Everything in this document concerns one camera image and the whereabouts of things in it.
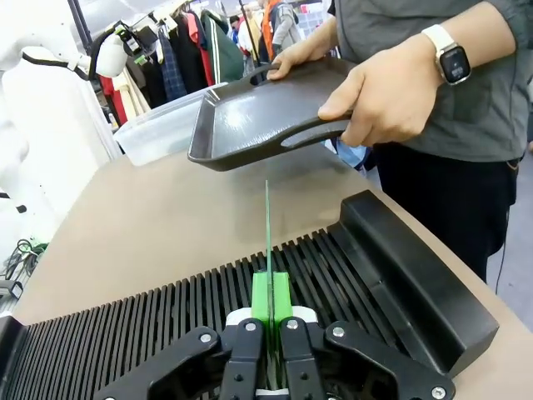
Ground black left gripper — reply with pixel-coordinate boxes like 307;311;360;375
120;22;162;58

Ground green-tipped right gripper left finger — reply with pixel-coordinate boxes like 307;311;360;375
92;269;275;400

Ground green-tipped right gripper right finger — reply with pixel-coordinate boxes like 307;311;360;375
272;270;457;400

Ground dark green PCB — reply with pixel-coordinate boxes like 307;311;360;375
263;179;276;393

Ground black plastic tray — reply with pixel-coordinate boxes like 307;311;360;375
187;57;368;173

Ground person's left forearm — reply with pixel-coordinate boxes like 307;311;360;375
416;0;533;74

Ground person's right hand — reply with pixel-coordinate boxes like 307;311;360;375
266;29;341;82

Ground person's left hand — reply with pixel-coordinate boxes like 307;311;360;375
317;35;446;148

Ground navy plaid garment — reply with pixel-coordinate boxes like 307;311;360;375
157;24;189;102

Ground green hooded jacket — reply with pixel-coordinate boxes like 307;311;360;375
199;7;246;84

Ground clear plastic box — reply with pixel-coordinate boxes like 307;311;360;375
112;85;222;168

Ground black slotted PCB rack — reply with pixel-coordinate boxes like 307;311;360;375
0;189;501;400

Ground person in orange shirt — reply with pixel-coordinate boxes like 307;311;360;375
260;0;301;64

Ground person in grey jacket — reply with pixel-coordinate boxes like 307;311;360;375
328;0;533;295

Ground white wrist watch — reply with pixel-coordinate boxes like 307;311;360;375
421;23;469;87

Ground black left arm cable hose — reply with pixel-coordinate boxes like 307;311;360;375
20;39;110;83

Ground floor cables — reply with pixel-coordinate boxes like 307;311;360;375
0;236;47;288

